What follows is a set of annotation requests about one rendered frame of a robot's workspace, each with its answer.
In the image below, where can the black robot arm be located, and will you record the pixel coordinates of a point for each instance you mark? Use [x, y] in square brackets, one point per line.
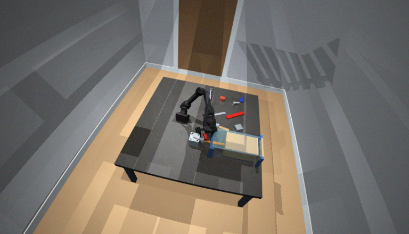
[208, 109]

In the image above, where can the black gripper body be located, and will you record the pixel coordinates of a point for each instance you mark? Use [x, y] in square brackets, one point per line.
[198, 129]

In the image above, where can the clear-panelled rack with blue uprights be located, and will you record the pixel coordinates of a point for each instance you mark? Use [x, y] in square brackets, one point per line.
[237, 146]

